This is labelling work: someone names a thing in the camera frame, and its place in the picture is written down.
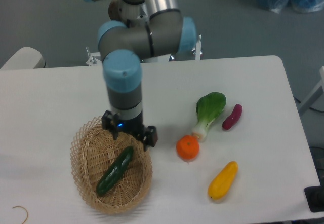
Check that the woven wicker basket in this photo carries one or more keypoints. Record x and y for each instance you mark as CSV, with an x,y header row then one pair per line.
x,y
92,151

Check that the white chair armrest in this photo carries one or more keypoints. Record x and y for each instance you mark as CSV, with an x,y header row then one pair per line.
x,y
25,58

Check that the purple sweet potato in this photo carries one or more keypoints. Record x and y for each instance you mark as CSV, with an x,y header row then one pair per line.
x,y
233,118

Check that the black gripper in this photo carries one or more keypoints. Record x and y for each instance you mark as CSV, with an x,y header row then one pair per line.
x,y
134,127

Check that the yellow mango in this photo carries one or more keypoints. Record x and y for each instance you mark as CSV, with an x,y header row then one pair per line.
x,y
222,183

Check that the green bok choy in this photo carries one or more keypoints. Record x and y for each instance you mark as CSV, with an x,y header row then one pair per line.
x,y
208,109

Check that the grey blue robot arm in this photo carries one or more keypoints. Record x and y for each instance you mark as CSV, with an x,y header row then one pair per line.
x,y
123,74

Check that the black device at table edge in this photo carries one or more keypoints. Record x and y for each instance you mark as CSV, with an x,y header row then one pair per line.
x,y
314,196

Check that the green cucumber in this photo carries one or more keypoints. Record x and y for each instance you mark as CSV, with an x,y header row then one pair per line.
x,y
115,171

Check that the orange tangerine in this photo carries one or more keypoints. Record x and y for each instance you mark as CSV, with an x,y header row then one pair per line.
x,y
187,147

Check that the white frame at right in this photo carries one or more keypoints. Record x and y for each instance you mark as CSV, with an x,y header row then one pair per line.
x,y
312,96

